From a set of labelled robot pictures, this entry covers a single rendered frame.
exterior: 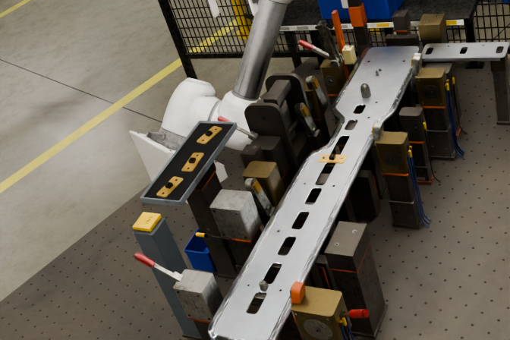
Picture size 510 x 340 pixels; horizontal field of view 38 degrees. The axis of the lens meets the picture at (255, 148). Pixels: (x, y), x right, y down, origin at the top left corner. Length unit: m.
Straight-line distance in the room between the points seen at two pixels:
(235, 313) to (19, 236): 2.63
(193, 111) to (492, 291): 1.23
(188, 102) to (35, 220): 1.91
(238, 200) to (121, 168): 2.49
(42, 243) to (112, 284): 1.65
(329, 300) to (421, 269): 0.58
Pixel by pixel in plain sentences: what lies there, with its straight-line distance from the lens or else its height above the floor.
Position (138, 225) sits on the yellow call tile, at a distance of 2.02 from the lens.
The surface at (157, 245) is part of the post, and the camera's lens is 2.03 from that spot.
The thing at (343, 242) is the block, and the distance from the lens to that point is 1.94.
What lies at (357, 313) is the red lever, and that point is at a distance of 1.72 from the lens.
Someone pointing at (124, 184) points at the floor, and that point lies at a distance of 4.34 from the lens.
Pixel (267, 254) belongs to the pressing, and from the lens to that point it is 2.02.
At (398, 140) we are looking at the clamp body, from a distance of 2.21.
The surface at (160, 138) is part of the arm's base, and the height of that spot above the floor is 0.94.
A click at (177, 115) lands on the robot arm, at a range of 2.75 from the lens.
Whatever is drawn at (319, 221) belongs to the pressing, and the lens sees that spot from 2.06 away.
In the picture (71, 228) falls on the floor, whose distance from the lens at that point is 4.22.
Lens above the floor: 2.35
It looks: 34 degrees down
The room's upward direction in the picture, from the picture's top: 19 degrees counter-clockwise
